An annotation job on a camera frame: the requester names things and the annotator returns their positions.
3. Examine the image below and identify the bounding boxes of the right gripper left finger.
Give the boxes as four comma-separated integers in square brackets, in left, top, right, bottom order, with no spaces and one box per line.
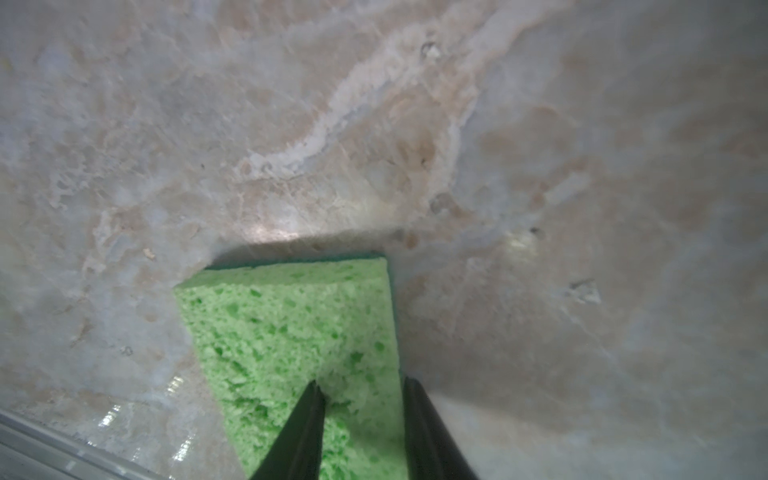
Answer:
[250,380,326,480]

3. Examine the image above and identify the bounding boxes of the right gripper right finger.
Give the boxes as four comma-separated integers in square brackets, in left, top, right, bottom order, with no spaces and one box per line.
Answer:
[402,377,478,480]

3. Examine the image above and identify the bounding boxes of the green sponge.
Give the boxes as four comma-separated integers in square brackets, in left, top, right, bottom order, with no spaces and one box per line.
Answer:
[174,257,408,479]

